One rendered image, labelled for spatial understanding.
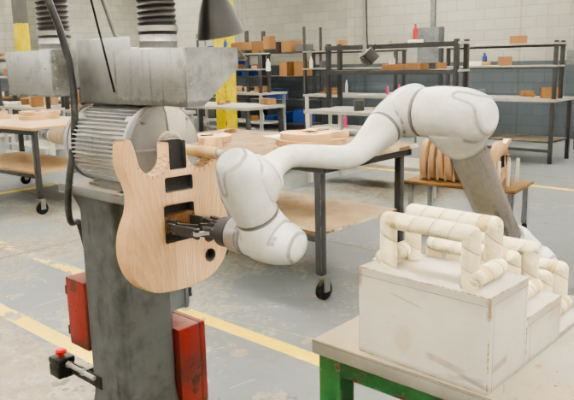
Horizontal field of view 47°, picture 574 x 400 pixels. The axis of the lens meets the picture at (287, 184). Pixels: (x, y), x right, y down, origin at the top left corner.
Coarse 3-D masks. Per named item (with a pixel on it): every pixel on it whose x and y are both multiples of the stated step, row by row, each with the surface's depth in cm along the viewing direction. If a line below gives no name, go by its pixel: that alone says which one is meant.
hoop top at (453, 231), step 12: (384, 216) 120; (396, 216) 119; (408, 216) 117; (420, 216) 116; (396, 228) 119; (408, 228) 117; (420, 228) 115; (432, 228) 113; (444, 228) 112; (456, 228) 110; (468, 228) 109; (456, 240) 111
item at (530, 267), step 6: (528, 252) 127; (534, 252) 127; (522, 258) 129; (528, 258) 127; (534, 258) 127; (522, 264) 129; (528, 264) 128; (534, 264) 127; (522, 270) 129; (528, 270) 128; (534, 270) 128; (528, 276) 128; (534, 276) 128
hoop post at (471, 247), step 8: (464, 240) 109; (472, 240) 108; (480, 240) 109; (464, 248) 109; (472, 248) 109; (480, 248) 109; (464, 256) 110; (472, 256) 109; (480, 256) 110; (464, 264) 110; (472, 264) 109; (464, 272) 110; (472, 272) 109; (464, 280) 110; (464, 288) 111; (472, 288) 110
